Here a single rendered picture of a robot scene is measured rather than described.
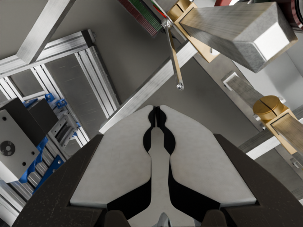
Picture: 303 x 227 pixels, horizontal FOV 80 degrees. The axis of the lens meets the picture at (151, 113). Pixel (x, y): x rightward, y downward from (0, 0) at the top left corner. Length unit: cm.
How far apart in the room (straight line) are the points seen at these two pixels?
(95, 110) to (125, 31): 54
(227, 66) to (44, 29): 50
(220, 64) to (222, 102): 91
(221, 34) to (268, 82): 65
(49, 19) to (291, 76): 79
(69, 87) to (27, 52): 76
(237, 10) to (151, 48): 111
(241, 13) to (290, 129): 27
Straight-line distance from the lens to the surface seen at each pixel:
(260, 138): 48
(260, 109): 42
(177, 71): 30
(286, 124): 42
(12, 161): 50
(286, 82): 86
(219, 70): 63
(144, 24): 57
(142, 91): 44
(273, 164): 215
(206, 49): 42
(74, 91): 124
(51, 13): 46
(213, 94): 146
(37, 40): 48
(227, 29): 18
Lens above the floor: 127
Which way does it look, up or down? 61 degrees down
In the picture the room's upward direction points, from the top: 179 degrees clockwise
